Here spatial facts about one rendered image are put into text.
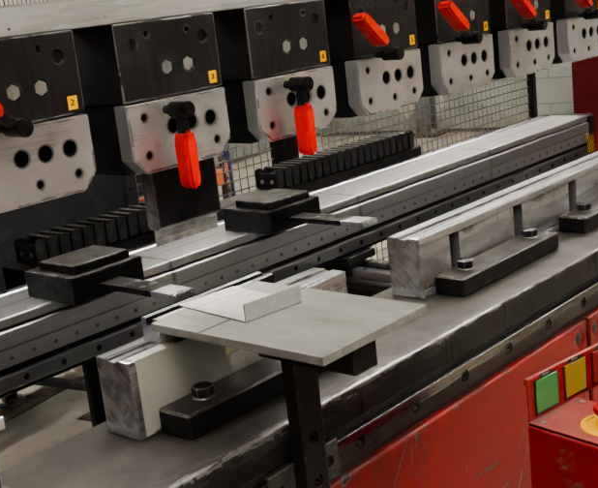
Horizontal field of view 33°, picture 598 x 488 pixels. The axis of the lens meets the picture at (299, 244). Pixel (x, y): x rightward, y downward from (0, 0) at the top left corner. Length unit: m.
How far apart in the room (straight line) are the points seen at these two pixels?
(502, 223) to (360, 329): 0.72
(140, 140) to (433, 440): 0.60
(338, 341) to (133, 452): 0.28
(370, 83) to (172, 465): 0.60
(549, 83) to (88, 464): 8.00
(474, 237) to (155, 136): 0.71
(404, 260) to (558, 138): 0.97
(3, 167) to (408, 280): 0.75
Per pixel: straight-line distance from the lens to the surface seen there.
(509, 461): 1.63
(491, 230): 1.74
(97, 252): 1.44
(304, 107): 1.27
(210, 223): 1.27
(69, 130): 1.08
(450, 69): 1.59
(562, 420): 1.38
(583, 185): 2.02
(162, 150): 1.16
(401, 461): 1.39
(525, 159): 2.35
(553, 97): 8.97
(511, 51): 1.74
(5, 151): 1.04
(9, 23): 1.05
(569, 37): 1.92
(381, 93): 1.45
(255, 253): 1.66
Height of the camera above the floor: 1.35
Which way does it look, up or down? 14 degrees down
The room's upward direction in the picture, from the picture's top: 7 degrees counter-clockwise
